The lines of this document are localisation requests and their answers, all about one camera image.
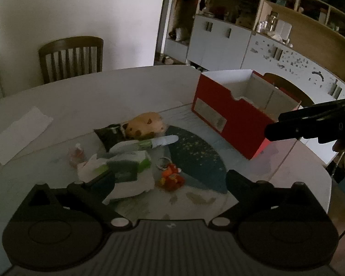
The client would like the white paper napkin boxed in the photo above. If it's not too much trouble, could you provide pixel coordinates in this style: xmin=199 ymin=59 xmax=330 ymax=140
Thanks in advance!
xmin=0 ymin=106 xmax=54 ymax=166

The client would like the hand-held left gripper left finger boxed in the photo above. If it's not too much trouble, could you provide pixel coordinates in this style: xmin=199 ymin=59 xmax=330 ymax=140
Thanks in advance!
xmin=10 ymin=170 xmax=132 ymax=231

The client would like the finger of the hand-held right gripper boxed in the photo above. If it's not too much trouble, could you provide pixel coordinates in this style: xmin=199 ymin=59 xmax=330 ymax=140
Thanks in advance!
xmin=278 ymin=103 xmax=338 ymax=122
xmin=264 ymin=120 xmax=308 ymax=142

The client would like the dark wooden chair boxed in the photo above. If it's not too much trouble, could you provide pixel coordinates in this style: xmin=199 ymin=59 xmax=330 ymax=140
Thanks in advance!
xmin=263 ymin=73 xmax=315 ymax=108
xmin=38 ymin=36 xmax=104 ymax=84

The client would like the green white carton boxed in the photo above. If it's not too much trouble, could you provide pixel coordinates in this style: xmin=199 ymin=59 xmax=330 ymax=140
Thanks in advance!
xmin=103 ymin=152 xmax=152 ymax=182

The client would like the white wooden wall cabinet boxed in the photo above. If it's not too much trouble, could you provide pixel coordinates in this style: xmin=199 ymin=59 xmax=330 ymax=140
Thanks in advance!
xmin=154 ymin=0 xmax=345 ymax=167

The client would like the white green tube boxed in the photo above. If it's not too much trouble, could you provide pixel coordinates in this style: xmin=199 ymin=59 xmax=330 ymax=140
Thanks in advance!
xmin=109 ymin=135 xmax=179 ymax=153

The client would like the red shoe box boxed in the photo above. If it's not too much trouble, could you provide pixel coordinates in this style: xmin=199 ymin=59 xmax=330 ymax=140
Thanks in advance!
xmin=192 ymin=69 xmax=302 ymax=161

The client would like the dark blue fan-shaped mat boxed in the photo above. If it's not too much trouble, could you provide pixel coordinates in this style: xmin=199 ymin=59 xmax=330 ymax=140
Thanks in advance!
xmin=164 ymin=126 xmax=228 ymax=195

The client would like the brown spotted plush toy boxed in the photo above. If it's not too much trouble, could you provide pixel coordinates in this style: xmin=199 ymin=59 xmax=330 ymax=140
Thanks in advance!
xmin=125 ymin=113 xmax=167 ymax=138

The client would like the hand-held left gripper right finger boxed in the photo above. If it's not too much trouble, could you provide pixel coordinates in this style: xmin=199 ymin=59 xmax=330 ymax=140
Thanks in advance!
xmin=208 ymin=170 xmax=332 ymax=230

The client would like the orange keychain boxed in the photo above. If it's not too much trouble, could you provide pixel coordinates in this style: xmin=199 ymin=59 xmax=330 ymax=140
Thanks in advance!
xmin=157 ymin=158 xmax=185 ymax=192

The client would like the white plastic container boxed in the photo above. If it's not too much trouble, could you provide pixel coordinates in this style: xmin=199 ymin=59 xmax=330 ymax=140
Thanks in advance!
xmin=276 ymin=20 xmax=293 ymax=40

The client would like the dark pouch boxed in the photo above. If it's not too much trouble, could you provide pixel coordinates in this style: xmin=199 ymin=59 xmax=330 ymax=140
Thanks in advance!
xmin=93 ymin=124 xmax=127 ymax=152

